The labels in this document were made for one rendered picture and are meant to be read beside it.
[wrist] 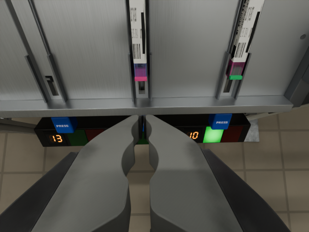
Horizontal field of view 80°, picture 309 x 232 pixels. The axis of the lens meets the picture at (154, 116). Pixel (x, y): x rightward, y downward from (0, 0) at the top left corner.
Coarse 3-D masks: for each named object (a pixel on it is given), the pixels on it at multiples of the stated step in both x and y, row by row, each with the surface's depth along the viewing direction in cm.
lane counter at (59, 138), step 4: (44, 132) 29; (48, 132) 29; (52, 132) 29; (56, 132) 29; (48, 136) 29; (52, 136) 29; (56, 136) 29; (60, 136) 30; (48, 140) 30; (52, 140) 30; (56, 140) 30; (60, 140) 30; (64, 140) 30; (52, 144) 31; (56, 144) 31; (60, 144) 31; (64, 144) 31
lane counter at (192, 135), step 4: (184, 128) 29; (188, 128) 29; (192, 128) 29; (196, 128) 29; (200, 128) 29; (184, 132) 30; (188, 132) 30; (192, 132) 30; (196, 132) 30; (200, 132) 30; (192, 136) 30; (196, 136) 30; (200, 136) 31; (196, 140) 31
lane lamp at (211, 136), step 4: (208, 128) 29; (208, 132) 30; (212, 132) 30; (216, 132) 30; (220, 132) 30; (204, 136) 31; (208, 136) 31; (212, 136) 31; (216, 136) 31; (220, 136) 31; (204, 140) 31; (208, 140) 31; (212, 140) 31; (216, 140) 31
